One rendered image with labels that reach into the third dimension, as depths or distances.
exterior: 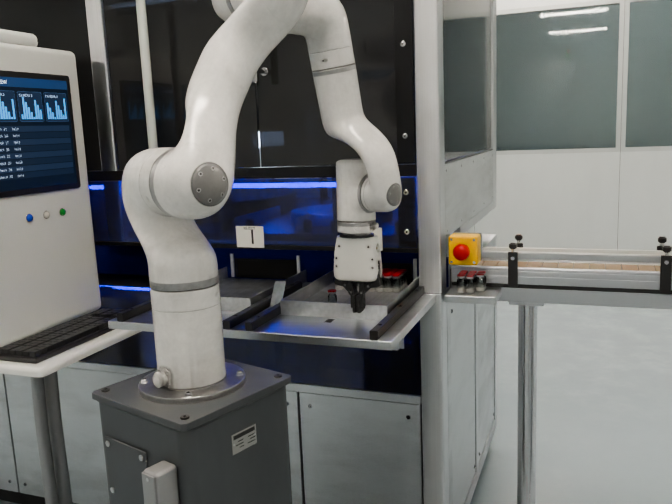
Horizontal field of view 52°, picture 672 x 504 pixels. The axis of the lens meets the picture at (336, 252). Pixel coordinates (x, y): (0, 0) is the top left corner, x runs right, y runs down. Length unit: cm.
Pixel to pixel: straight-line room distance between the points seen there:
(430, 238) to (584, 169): 461
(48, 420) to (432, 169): 134
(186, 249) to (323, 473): 104
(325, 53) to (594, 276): 87
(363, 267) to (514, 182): 491
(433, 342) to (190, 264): 82
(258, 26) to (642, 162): 526
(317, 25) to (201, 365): 68
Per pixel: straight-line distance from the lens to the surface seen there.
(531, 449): 203
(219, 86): 122
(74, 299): 209
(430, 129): 171
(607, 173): 629
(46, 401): 224
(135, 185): 122
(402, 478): 198
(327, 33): 140
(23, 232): 194
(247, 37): 125
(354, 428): 196
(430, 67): 172
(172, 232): 123
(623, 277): 182
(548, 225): 635
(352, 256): 148
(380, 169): 138
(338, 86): 141
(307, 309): 159
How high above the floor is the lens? 130
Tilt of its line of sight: 10 degrees down
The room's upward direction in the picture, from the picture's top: 2 degrees counter-clockwise
